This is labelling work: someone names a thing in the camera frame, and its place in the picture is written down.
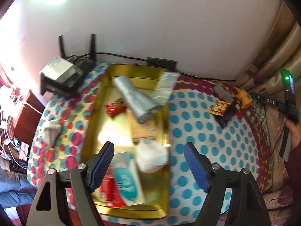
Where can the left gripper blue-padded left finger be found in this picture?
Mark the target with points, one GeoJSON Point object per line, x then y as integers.
{"type": "Point", "coordinates": [99, 164]}

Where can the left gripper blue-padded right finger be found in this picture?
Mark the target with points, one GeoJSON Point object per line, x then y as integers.
{"type": "Point", "coordinates": [199, 166]}

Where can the orange pig toy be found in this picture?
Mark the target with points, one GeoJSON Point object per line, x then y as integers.
{"type": "Point", "coordinates": [244, 99]}

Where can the black purple snack pouch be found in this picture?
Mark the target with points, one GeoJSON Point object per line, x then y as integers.
{"type": "Point", "coordinates": [230, 112]}

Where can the orange snack packet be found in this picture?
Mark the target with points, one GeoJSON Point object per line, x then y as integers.
{"type": "Point", "coordinates": [219, 108]}

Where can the red foil candy wrapper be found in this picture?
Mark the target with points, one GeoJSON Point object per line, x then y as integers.
{"type": "Point", "coordinates": [116, 108]}

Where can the silver foil pouch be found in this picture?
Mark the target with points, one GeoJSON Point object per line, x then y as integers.
{"type": "Point", "coordinates": [164, 88]}
{"type": "Point", "coordinates": [140, 104]}

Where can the person's right hand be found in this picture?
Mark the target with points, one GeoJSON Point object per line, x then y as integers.
{"type": "Point", "coordinates": [295, 129]}

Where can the red teal white box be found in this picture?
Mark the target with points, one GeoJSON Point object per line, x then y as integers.
{"type": "Point", "coordinates": [121, 186]}

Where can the beige printed pillow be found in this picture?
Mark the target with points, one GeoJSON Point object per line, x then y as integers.
{"type": "Point", "coordinates": [280, 50]}

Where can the polka dot bed cover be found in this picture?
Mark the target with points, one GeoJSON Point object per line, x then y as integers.
{"type": "Point", "coordinates": [244, 143]}

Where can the gold metal tin tray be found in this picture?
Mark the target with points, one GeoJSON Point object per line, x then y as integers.
{"type": "Point", "coordinates": [103, 128]}

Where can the yellow smiling face box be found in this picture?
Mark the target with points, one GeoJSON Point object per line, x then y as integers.
{"type": "Point", "coordinates": [139, 131]}

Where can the grey sock on left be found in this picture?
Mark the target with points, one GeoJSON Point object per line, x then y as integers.
{"type": "Point", "coordinates": [51, 129]}

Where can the red wooden nightstand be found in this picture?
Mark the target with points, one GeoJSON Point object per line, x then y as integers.
{"type": "Point", "coordinates": [26, 115]}

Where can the blue clothing pile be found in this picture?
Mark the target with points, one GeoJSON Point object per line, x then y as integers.
{"type": "Point", "coordinates": [15, 190]}

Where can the black wifi router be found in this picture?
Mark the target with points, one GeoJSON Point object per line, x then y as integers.
{"type": "Point", "coordinates": [83, 64]}

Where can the white box on router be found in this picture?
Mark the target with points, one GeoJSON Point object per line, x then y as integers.
{"type": "Point", "coordinates": [59, 70]}

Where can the black power adapter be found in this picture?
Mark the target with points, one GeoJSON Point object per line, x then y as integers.
{"type": "Point", "coordinates": [162, 63]}

